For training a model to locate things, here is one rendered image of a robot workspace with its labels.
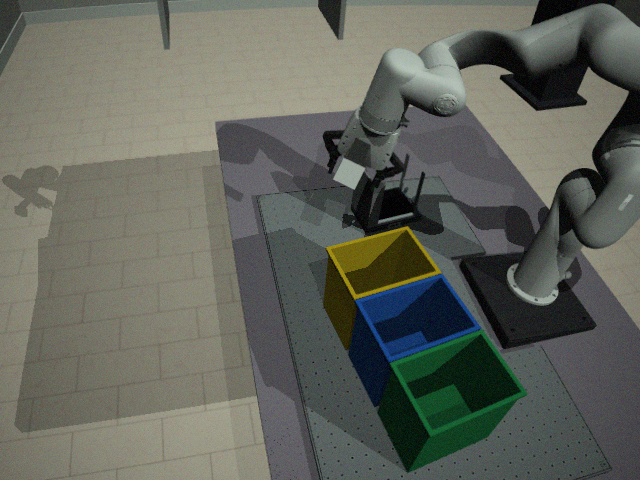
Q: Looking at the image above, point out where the blue bin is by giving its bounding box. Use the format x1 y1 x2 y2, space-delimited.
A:
348 274 481 407

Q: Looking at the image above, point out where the olive yellow bin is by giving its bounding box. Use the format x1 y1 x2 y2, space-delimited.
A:
323 226 442 350

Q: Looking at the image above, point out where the green bin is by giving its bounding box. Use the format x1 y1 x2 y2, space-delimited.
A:
377 329 528 473

